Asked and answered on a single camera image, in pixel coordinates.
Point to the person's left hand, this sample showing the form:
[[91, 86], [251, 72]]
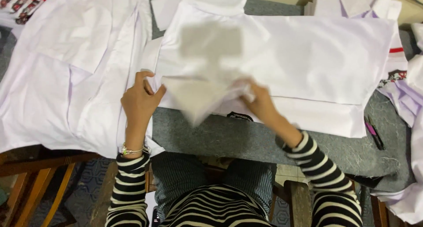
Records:
[[138, 103]]

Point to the person's right hand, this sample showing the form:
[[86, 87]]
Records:
[[261, 104]]

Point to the person's right fingers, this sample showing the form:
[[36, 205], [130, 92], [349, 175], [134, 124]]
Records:
[[246, 90]]

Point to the white fabric pocket piece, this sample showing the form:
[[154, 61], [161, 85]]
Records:
[[198, 95]]

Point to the grey felt table cover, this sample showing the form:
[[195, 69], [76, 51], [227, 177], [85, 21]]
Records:
[[231, 137]]

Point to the white shirt with black label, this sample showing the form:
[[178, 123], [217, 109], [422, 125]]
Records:
[[314, 62]]

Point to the white paper piece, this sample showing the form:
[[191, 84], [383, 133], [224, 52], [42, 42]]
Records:
[[165, 9]]

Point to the person's black white striped top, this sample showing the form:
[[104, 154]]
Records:
[[214, 207]]

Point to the purple and black pen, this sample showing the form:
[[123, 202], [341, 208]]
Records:
[[374, 133]]

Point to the stack of folded white shirts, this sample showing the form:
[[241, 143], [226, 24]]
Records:
[[350, 2]]

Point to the pile of white lilac shirts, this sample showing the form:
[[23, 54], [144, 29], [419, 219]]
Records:
[[409, 98]]

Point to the heap of white shirts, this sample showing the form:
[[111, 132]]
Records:
[[59, 71]]

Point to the brown wooden chair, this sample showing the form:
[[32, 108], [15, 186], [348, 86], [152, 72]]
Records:
[[36, 184]]

